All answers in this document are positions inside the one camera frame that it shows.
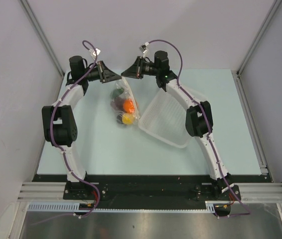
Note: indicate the green fake vegetable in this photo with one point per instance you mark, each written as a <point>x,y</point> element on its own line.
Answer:
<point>116,92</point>

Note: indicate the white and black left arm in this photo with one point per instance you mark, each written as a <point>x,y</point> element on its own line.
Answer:
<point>59,123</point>

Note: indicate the aluminium right corner post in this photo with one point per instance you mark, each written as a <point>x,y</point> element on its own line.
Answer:
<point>260,34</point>

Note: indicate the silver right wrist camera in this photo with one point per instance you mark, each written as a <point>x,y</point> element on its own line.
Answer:
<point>144,49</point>

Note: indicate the dark purple fake grapes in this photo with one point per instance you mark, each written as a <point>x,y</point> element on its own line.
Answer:
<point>117,104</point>

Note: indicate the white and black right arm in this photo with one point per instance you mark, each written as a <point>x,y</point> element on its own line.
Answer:
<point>198,120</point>

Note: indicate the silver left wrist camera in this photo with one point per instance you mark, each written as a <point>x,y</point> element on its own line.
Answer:
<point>94,53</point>

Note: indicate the yellow fake fruit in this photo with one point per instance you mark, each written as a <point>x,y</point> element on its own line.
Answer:
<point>128,119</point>

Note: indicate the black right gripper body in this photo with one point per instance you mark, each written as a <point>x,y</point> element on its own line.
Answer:
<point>147,68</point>

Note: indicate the aluminium left corner post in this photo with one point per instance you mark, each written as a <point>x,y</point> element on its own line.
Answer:
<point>41,35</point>

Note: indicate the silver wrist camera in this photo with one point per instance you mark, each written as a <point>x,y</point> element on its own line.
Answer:
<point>144,49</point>
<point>94,53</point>

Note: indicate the aluminium front frame rail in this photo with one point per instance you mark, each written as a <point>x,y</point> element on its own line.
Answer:
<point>250,192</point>

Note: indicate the orange fake fruit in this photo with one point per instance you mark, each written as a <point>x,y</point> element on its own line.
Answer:
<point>128,106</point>

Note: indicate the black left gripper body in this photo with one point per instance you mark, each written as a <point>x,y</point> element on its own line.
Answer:
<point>93,75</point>

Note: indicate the aluminium corner post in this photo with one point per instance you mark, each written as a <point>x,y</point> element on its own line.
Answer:
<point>41,35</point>
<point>260,34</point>

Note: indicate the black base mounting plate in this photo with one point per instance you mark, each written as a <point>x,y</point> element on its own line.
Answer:
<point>158,185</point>

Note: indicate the white slotted cable duct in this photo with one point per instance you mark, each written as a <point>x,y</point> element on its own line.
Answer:
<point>78,208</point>

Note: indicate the clear zip top bag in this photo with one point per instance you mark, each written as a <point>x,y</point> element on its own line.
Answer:
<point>128,94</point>

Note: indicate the white perforated plastic basket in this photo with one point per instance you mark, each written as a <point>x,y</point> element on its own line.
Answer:
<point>164,118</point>

